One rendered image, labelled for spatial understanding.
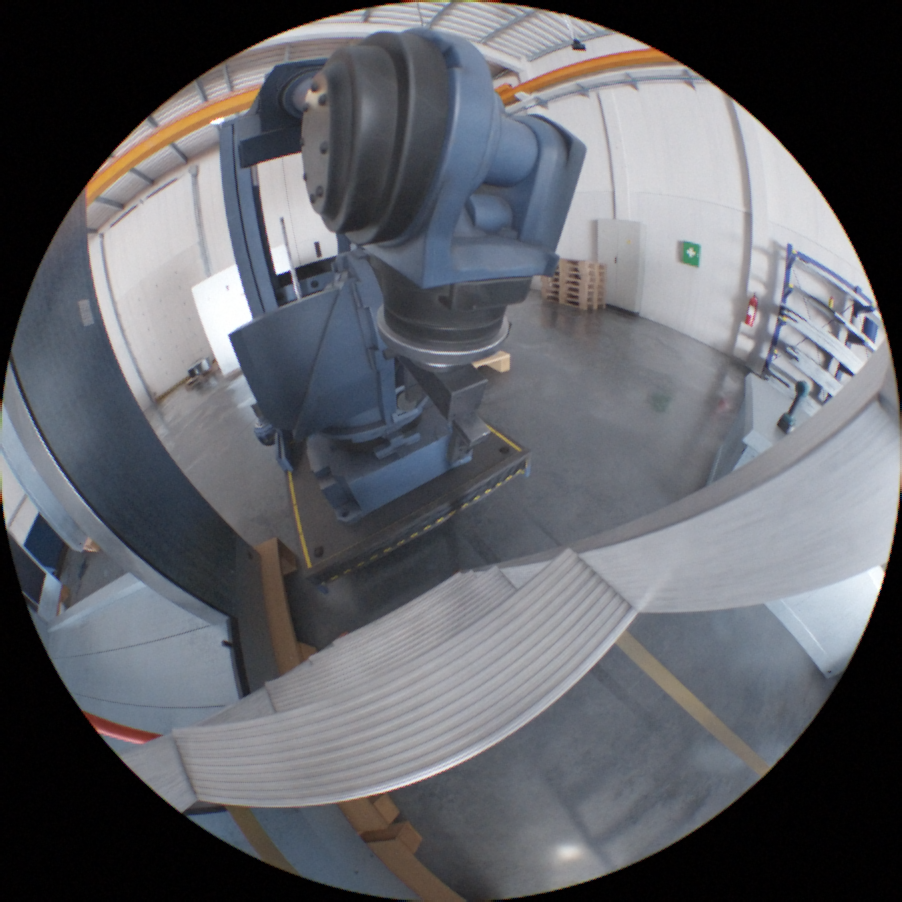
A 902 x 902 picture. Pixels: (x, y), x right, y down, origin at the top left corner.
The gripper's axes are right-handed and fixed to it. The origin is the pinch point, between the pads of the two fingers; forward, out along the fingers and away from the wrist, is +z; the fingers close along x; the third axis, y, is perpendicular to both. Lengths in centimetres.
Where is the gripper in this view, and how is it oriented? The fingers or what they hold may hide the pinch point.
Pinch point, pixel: (433, 418)
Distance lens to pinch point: 41.9
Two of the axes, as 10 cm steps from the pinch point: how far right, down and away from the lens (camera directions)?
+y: -8.3, 4.3, -3.5
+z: -1.1, 5.0, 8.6
